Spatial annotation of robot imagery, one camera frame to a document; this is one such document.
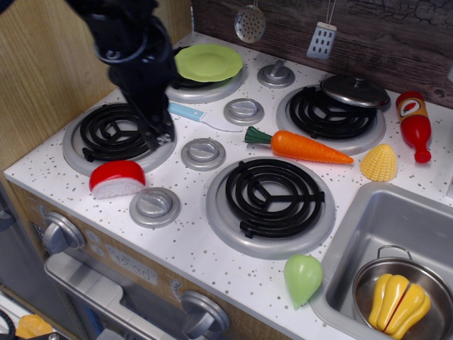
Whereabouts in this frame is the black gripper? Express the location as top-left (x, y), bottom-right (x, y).
top-left (106, 52), bottom-right (177, 151)

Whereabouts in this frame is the orange toy carrot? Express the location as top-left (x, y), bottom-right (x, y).
top-left (244, 126), bottom-right (354, 164)

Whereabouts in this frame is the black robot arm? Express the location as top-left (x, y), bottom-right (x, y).
top-left (68, 1), bottom-right (178, 151)

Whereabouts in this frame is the green toy plate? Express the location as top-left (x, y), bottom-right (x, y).
top-left (175, 44), bottom-right (243, 82)

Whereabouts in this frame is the front left black burner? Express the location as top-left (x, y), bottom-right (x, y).
top-left (62, 103), bottom-right (176, 176)

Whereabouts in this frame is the black burner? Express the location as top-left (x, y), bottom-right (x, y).
top-left (62, 103), bottom-right (176, 176)
top-left (275, 85), bottom-right (386, 156)
top-left (206, 157), bottom-right (336, 260)
top-left (167, 46), bottom-right (243, 103)

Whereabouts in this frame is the back left black burner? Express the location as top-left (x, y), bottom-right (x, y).
top-left (167, 46), bottom-right (243, 103)

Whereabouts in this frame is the silver stove knob centre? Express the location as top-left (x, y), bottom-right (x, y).
top-left (180, 138), bottom-right (227, 171)

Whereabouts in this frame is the silver stove knob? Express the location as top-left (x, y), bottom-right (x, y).
top-left (129, 188), bottom-right (181, 229)
top-left (224, 98), bottom-right (265, 126)
top-left (180, 138), bottom-right (227, 171)
top-left (257, 60), bottom-right (295, 89)

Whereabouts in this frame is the silver stove knob front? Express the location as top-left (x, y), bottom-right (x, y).
top-left (129, 188), bottom-right (181, 229)

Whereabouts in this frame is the silver stove knob upper middle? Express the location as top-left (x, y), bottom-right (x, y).
top-left (224, 98), bottom-right (265, 126)

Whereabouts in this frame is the silver stove knob back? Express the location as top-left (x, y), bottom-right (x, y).
top-left (257, 60), bottom-right (295, 89)

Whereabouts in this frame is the oven clock display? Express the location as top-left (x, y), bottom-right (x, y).
top-left (105, 244), bottom-right (159, 286)

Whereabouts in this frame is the front right black burner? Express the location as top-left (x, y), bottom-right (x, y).
top-left (206, 157), bottom-right (336, 260)

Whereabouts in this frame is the left silver oven dial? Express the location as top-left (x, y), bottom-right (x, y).
top-left (42, 212), bottom-right (86, 254)

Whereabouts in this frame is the silver oven dial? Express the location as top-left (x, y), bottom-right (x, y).
top-left (180, 290), bottom-right (230, 339)
top-left (42, 212), bottom-right (86, 254)

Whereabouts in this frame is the hanging silver skimmer spoon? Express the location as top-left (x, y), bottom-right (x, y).
top-left (234, 1), bottom-right (266, 44)

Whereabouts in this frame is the back right black burner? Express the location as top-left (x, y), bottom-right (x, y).
top-left (275, 85), bottom-right (386, 156)

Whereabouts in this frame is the right silver oven dial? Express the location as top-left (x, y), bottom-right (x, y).
top-left (180, 290), bottom-right (230, 339)

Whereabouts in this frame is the steel pot lid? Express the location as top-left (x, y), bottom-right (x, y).
top-left (320, 75), bottom-right (389, 108)

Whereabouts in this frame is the hanging silver spatula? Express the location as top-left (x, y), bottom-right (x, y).
top-left (306, 1), bottom-right (337, 60)

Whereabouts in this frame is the green toy pear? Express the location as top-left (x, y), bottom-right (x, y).
top-left (284, 254), bottom-right (323, 310)

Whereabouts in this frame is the yellow toy corn piece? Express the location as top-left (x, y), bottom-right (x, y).
top-left (360, 144), bottom-right (397, 182)

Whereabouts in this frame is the silver sink basin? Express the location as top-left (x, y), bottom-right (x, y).
top-left (311, 183), bottom-right (452, 339)

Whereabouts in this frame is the yellow object bottom left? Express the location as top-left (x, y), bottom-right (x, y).
top-left (15, 314), bottom-right (54, 339)

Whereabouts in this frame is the red toy ketchup bottle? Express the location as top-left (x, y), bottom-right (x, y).
top-left (396, 91), bottom-right (432, 164)

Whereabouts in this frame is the steel pot in sink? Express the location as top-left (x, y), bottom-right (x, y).
top-left (352, 245), bottom-right (452, 339)

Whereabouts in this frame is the blue handled toy knife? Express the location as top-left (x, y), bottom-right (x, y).
top-left (168, 102), bottom-right (243, 132)

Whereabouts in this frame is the silver oven door handle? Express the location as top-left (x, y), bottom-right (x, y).
top-left (44, 253), bottom-right (174, 339)

